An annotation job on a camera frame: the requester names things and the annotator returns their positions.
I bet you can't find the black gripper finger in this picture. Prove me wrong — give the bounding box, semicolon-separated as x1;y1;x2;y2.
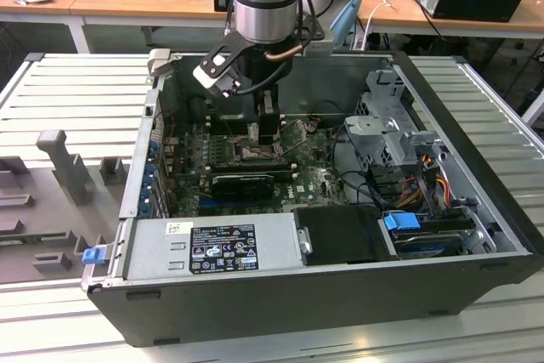
256;88;282;146

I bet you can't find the metal socket cover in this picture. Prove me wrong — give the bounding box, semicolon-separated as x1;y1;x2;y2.
276;119;308;156

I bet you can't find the metal wire locking lever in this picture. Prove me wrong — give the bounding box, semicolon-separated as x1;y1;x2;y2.
215;111;239;145

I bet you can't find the CPU socket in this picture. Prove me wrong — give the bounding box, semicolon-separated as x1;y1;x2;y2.
232;135;286;164

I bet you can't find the black RAM slot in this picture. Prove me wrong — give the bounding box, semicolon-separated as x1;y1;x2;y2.
207;168;297;174
207;113;286;120
207;117;286;124
207;165;296;171
207;127;286;133
207;158;295;164
207;162;296;167
207;122;286;128

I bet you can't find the green motherboard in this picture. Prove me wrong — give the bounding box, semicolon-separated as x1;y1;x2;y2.
163;114;371;218

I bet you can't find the black graphics card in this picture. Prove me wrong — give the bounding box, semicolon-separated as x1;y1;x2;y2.
211;173;276;202

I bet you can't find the pale blue teach pendant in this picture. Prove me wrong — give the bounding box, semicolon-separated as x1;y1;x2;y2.
327;0;363;49

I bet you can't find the silver drive cage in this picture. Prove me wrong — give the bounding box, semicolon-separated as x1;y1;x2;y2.
343;68;430;168

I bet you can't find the wooden desk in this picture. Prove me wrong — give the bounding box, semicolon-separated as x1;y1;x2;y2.
0;0;128;56
70;0;366;48
355;0;544;58

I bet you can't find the blue disk carrier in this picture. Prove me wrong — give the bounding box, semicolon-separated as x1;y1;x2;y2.
381;212;468;260

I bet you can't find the grey power supply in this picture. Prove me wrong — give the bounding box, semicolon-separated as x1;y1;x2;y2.
123;212;310;282

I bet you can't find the open black PC case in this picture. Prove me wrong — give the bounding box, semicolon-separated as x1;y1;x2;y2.
80;48;544;349

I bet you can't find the hard disk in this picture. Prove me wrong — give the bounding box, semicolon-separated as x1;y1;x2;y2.
393;230;465;260

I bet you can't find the grey parts rack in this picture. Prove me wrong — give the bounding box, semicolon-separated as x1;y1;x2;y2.
0;128;131;286

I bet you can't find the blue case latch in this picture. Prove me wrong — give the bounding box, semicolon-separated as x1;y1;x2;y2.
82;247;106;266

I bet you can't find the green RAM stick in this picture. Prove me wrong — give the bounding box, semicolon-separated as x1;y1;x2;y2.
0;233;43;248

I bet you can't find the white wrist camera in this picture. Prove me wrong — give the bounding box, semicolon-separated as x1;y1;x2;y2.
191;54;240;99

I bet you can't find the grey case handle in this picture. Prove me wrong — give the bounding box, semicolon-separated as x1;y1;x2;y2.
146;48;184;80

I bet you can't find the black cable bundle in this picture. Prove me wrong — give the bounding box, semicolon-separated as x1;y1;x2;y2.
330;124;411;211

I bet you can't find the white cable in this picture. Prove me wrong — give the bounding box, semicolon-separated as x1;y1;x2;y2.
363;0;394;50

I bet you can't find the yellow red wire bundle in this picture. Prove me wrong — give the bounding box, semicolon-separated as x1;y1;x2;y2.
401;175;452;207

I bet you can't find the white metal frame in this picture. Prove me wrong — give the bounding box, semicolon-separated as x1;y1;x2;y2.
520;89;544;127

